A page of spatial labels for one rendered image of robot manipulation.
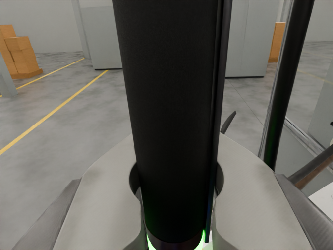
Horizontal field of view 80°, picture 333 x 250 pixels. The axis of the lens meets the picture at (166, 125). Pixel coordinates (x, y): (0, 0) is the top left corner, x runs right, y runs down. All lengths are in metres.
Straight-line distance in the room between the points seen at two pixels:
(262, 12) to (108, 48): 4.72
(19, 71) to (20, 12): 6.99
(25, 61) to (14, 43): 0.55
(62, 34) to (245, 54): 10.68
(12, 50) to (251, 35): 7.14
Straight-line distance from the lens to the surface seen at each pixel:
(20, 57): 8.29
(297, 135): 1.37
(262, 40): 5.95
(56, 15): 13.92
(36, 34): 14.71
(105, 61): 7.66
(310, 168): 0.29
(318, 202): 0.59
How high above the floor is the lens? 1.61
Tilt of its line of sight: 29 degrees down
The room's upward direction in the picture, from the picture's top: 3 degrees counter-clockwise
